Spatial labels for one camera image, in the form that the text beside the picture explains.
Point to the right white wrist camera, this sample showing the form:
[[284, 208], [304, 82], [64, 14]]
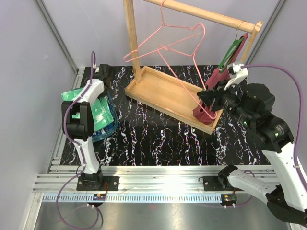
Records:
[[237, 73]]

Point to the black marbled table mat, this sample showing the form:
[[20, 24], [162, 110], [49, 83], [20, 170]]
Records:
[[147, 137]]

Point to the translucent blue plastic bin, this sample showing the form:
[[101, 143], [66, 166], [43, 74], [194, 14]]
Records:
[[112, 109]]

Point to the maroon garment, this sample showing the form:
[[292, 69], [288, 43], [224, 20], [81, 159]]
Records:
[[203, 113]]

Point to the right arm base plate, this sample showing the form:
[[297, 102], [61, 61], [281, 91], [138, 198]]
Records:
[[212, 184]]

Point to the green patterned trousers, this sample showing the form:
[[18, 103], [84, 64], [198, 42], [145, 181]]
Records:
[[100, 109]]

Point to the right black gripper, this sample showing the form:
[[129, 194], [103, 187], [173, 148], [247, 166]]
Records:
[[213, 97]]

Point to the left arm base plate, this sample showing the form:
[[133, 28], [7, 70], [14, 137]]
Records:
[[109, 183]]

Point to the wooden clothes rack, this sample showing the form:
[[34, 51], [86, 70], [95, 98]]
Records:
[[167, 93]]

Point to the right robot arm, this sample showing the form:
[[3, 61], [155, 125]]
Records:
[[287, 201]]

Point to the aluminium mounting rail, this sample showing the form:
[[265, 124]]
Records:
[[134, 184]]

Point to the blue patterned trousers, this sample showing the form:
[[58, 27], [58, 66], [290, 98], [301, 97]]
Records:
[[104, 132]]

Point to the green hanger with metal hook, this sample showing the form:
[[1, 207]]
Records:
[[231, 51]]

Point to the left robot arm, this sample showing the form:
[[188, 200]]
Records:
[[78, 123]]

